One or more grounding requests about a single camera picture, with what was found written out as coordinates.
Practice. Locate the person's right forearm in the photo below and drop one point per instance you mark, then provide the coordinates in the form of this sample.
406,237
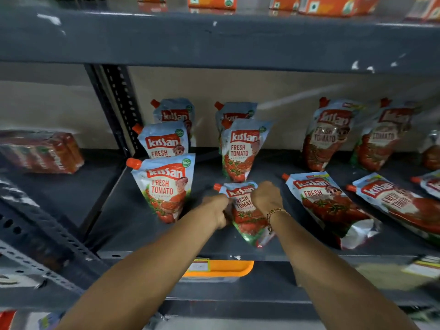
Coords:
330,274

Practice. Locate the person's right fingers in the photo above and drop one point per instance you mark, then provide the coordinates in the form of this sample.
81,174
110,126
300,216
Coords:
258,192

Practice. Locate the blue printed packet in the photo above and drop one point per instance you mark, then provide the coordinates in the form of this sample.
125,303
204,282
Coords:
50,322

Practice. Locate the person's left fingers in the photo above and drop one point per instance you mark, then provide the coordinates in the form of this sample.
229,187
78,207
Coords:
225,211

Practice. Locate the small ketchup spout pouch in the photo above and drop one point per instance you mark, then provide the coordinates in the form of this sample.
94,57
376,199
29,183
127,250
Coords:
246,218

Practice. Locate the rows of ketchup pouches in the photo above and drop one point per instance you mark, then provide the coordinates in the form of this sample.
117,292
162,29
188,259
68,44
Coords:
165,183

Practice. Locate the wrapped pack of red cartons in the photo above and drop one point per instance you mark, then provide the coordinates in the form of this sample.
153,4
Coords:
41,152

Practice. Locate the dark grey metal shelf rack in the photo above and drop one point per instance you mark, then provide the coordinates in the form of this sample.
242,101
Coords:
206,41

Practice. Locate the red packet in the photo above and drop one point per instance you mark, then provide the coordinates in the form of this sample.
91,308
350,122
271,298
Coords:
7,320

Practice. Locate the person's left forearm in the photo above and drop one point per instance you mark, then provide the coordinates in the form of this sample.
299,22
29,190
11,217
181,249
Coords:
147,268

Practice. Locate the orange shelf label holder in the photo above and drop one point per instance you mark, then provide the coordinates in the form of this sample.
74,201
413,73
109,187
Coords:
223,268

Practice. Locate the person's left hand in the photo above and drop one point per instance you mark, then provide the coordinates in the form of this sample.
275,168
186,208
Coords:
215,211

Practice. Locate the person's right hand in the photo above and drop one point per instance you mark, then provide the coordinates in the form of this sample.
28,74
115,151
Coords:
268,199

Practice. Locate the white yellow shelf label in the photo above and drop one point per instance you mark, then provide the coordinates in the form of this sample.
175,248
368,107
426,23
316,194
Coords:
423,266

